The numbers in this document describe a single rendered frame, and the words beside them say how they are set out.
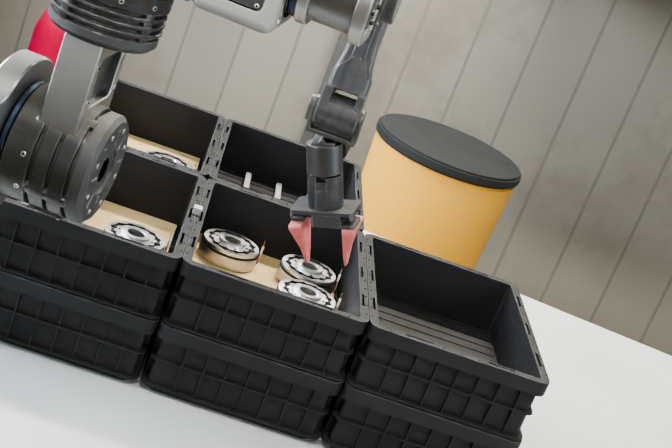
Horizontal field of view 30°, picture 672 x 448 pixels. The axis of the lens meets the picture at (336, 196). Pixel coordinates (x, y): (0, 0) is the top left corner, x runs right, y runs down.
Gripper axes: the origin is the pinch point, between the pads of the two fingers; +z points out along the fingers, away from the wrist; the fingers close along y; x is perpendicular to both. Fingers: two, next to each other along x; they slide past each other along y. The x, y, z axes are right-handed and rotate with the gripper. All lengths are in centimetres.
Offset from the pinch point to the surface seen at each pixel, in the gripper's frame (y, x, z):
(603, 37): -34, -264, 21
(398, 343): -13.8, 10.7, 8.5
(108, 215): 41.4, -9.0, -0.9
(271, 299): 4.8, 15.1, 0.9
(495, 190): -8, -171, 48
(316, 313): -1.7, 13.6, 3.3
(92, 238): 30.2, 21.1, -9.3
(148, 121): 52, -54, -4
